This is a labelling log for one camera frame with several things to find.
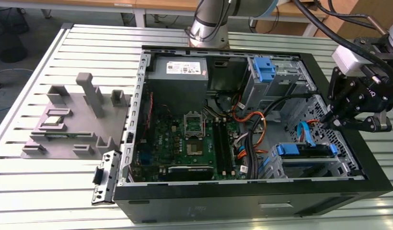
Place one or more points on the silver CPU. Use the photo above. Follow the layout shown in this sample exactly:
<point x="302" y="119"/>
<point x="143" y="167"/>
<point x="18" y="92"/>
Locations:
<point x="54" y="121"/>

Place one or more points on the metal disk bay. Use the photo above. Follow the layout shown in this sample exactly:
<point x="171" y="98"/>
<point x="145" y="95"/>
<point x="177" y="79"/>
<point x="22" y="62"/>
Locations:
<point x="312" y="161"/>

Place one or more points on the wooden cabinet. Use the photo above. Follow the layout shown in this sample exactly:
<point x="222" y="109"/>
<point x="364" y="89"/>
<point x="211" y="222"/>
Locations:
<point x="385" y="7"/>

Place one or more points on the long white frame desk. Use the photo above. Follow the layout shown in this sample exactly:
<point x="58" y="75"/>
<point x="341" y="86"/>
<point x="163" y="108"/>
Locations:
<point x="87" y="3"/>

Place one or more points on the black graphics card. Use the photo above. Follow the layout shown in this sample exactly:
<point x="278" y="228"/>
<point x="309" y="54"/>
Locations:
<point x="190" y="172"/>

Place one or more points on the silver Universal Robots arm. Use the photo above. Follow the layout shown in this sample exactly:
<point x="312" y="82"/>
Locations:
<point x="209" y="24"/>

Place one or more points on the wooden desk with white legs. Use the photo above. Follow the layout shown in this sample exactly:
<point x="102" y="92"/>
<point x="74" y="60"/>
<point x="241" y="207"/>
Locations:
<point x="289" y="27"/>

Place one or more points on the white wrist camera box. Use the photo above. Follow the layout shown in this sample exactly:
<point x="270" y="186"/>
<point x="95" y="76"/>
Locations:
<point x="350" y="60"/>

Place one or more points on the grey card retention bracket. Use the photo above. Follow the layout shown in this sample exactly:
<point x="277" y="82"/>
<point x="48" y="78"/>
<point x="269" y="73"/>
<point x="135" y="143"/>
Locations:
<point x="111" y="172"/>

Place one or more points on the green RAM stick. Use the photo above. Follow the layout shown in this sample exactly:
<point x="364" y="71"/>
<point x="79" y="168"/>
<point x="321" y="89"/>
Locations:
<point x="60" y="136"/>

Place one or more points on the black open PC case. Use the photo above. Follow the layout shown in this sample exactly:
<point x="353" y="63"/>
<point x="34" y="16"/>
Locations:
<point x="215" y="203"/>

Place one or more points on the green motherboard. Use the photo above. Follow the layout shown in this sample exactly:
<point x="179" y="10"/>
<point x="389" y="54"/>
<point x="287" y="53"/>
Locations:
<point x="165" y="129"/>

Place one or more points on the black RAM slot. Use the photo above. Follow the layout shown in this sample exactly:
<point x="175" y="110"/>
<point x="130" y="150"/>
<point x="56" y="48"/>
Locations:
<point x="226" y="146"/>
<point x="218" y="143"/>

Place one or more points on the grey parts rack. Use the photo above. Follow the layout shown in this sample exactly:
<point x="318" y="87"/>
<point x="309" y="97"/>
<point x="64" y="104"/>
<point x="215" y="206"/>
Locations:
<point x="84" y="124"/>

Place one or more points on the CPU socket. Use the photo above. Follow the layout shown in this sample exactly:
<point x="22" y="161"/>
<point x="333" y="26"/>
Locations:
<point x="194" y="146"/>

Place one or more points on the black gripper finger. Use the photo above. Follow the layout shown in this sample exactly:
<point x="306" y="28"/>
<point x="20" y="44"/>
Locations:
<point x="366" y="123"/>
<point x="340" y="91"/>

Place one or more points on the metal optical drive cage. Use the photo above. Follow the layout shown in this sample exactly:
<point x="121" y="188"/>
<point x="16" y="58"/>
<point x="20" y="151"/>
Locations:
<point x="279" y="91"/>

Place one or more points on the blue plastic drive latch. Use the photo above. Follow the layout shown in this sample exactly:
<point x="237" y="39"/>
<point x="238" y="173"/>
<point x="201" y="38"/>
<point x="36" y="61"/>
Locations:
<point x="263" y="69"/>

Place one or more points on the grey power supply unit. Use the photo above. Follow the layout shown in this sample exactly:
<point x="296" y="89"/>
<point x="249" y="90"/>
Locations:
<point x="177" y="91"/>

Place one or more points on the hard disk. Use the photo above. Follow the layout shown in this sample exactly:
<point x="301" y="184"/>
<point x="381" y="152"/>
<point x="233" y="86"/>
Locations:
<point x="291" y="149"/>

